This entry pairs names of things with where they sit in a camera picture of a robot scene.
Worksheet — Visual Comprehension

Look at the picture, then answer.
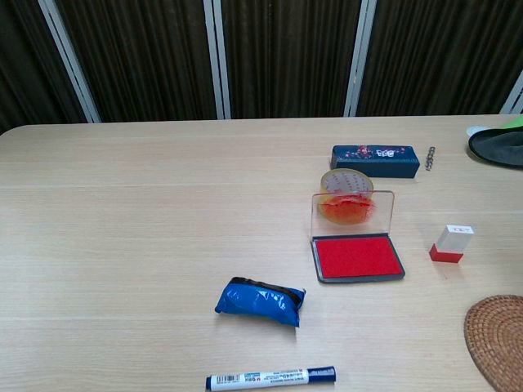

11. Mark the dark blue decorated box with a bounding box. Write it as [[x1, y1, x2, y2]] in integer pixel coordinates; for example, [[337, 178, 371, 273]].
[[329, 145, 421, 180]]

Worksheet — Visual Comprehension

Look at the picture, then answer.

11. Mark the grey screen post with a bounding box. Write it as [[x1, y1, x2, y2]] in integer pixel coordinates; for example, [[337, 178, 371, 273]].
[[343, 0, 378, 118], [500, 69, 523, 115], [203, 0, 232, 120], [38, 0, 102, 123]]

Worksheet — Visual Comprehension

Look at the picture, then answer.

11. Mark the black and green object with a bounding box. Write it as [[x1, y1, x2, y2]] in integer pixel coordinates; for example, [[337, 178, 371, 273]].
[[467, 128, 523, 167]]

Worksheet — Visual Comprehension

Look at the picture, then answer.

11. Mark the dark curtain panel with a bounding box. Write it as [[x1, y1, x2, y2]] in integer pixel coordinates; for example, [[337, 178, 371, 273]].
[[220, 0, 363, 119], [0, 0, 87, 134], [55, 0, 217, 123], [357, 0, 523, 118]]

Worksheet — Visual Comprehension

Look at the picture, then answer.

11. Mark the red ink pad clear lid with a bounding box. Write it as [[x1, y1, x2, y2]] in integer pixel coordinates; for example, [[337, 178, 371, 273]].
[[311, 189, 406, 283]]

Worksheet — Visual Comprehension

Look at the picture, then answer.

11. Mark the blue whiteboard marker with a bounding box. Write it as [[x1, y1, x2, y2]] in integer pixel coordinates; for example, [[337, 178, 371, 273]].
[[205, 366, 338, 392]]

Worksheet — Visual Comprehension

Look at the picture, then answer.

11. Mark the bright green cloth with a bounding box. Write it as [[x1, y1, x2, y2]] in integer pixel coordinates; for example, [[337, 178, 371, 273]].
[[496, 114, 523, 131]]

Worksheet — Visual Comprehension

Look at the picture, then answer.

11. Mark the white and red stamp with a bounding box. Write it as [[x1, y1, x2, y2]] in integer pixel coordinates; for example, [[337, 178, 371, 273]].
[[428, 224, 476, 264]]

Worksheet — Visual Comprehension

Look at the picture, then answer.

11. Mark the woven rattan coaster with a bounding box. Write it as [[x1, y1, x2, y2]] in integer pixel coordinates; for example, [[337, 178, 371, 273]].
[[463, 294, 523, 392]]

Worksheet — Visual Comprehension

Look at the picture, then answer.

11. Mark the blue foil packet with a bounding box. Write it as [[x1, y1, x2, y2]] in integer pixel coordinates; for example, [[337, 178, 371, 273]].
[[214, 276, 306, 328]]

